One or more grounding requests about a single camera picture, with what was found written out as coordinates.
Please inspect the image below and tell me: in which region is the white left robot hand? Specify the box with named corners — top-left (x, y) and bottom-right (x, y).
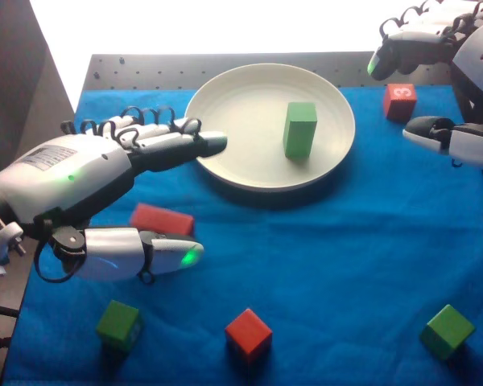
top-left (0, 105), bottom-right (229, 285)

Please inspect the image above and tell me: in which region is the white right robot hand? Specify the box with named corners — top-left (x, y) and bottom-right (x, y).
top-left (368, 0), bottom-right (483, 172)

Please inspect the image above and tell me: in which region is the tall red block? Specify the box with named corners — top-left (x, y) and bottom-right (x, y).
top-left (129, 203), bottom-right (196, 238)

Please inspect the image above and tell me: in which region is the tall green block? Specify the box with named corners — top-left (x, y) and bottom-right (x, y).
top-left (283, 101), bottom-right (319, 158)

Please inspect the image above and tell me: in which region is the white round plate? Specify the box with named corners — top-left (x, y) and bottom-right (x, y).
top-left (184, 63), bottom-right (356, 193)

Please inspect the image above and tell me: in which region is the red cube with number three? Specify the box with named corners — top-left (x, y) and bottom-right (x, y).
top-left (382, 83), bottom-right (419, 123)

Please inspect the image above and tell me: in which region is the grey perforated metal board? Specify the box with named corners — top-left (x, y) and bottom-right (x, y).
top-left (75, 51), bottom-right (464, 96)

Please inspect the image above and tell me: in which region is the green cube with white print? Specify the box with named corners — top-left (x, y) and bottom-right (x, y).
top-left (95, 299), bottom-right (142, 354)

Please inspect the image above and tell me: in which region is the plain red cube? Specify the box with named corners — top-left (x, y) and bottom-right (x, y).
top-left (224, 308), bottom-right (274, 365)

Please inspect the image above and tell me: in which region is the blue cloth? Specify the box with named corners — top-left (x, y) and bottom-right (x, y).
top-left (2, 86), bottom-right (483, 386)

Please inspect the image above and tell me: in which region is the plain green cube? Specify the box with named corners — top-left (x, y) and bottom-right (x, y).
top-left (420, 303), bottom-right (477, 362)

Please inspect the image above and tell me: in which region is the black cable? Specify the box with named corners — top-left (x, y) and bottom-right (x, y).
top-left (0, 304), bottom-right (19, 363)

